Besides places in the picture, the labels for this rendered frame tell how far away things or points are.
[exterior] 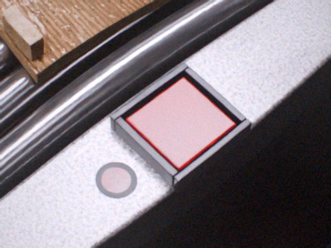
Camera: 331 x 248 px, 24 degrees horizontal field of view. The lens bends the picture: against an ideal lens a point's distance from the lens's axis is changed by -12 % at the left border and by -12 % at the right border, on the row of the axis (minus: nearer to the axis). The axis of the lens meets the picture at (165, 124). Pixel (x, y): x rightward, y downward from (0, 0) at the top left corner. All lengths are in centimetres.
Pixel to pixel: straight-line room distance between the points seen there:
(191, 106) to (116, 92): 7
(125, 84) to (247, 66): 10
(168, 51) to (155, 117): 8
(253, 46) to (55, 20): 17
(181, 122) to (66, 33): 13
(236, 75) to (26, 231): 22
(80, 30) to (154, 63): 7
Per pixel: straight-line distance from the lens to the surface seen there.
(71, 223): 61
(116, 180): 63
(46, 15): 71
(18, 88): 68
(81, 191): 63
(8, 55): 71
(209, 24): 72
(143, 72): 69
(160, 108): 65
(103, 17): 70
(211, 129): 64
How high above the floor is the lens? 146
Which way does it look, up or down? 57 degrees down
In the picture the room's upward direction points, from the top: 1 degrees clockwise
